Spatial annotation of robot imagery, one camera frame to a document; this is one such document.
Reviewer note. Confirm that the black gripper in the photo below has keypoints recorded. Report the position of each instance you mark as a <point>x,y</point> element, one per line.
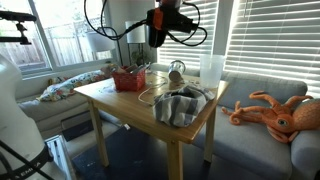
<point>166,19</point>

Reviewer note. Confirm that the red woven basket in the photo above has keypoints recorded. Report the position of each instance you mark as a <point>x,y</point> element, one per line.
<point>126,81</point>

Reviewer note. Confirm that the left window blind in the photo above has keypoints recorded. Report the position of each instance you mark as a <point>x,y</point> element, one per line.
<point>201,43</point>

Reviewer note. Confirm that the window blind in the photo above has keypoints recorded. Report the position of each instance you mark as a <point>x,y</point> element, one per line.
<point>277,38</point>
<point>201,43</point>

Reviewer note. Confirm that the metal can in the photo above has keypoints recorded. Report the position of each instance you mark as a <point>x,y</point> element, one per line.
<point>176,70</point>

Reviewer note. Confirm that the translucent plastic cup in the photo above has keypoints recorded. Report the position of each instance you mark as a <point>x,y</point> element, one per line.
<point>211,68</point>

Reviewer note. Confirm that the striped grey cloth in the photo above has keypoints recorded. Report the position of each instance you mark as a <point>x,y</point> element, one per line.
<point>180,108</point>

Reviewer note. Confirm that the right window blind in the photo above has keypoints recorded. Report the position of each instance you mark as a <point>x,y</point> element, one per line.
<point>277,38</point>

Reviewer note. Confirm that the floral pillow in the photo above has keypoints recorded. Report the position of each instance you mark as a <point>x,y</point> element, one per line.
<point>62,87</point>

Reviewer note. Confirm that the dark blue rug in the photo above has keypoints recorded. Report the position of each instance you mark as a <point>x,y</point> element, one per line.
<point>134,155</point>

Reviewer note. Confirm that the grey sofa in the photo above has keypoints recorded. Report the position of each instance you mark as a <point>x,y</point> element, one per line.
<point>250,145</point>

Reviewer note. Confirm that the orange plush octopus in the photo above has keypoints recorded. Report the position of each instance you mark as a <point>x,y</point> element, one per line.
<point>283,121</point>

